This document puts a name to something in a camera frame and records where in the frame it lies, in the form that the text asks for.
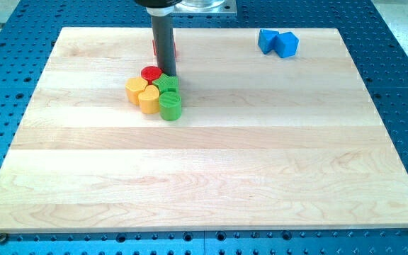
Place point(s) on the red star block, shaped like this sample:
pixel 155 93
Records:
pixel 153 47

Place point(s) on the black robot arm end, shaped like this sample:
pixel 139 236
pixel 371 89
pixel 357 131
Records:
pixel 158 8

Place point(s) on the green star block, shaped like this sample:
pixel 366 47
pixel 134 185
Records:
pixel 167 83

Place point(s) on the green cylinder block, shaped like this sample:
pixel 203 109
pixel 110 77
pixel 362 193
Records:
pixel 170 106

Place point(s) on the wooden board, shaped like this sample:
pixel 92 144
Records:
pixel 263 143

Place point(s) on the red cylinder block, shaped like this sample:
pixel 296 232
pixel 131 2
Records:
pixel 151 73

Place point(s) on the blue block left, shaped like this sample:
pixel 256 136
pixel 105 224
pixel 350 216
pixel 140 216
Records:
pixel 267 40

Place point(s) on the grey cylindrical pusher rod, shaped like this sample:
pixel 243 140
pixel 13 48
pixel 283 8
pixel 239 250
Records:
pixel 162 28

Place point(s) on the blue cube right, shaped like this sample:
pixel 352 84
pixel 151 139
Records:
pixel 286 44

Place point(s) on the silver metal mounting plate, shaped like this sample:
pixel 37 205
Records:
pixel 219 8

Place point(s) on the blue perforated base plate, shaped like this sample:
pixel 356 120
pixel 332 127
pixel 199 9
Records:
pixel 29 36

